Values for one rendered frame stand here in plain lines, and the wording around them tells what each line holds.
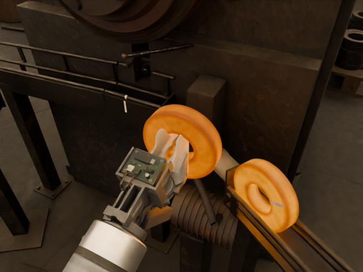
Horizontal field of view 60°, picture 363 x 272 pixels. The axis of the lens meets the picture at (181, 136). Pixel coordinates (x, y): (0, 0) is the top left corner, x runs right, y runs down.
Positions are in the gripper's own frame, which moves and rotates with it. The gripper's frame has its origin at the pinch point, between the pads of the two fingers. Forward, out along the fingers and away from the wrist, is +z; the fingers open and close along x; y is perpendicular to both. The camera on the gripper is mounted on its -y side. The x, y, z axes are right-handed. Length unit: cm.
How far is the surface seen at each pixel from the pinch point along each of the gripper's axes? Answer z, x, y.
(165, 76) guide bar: 26.1, 20.2, -16.6
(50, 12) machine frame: 31, 62, -7
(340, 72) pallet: 153, -31, -118
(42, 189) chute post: -6, 85, -86
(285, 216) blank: -3.0, -21.8, -11.2
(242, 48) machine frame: 33.5, 0.0, -7.0
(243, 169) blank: 3.3, -11.2, -11.0
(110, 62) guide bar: 26, 39, -17
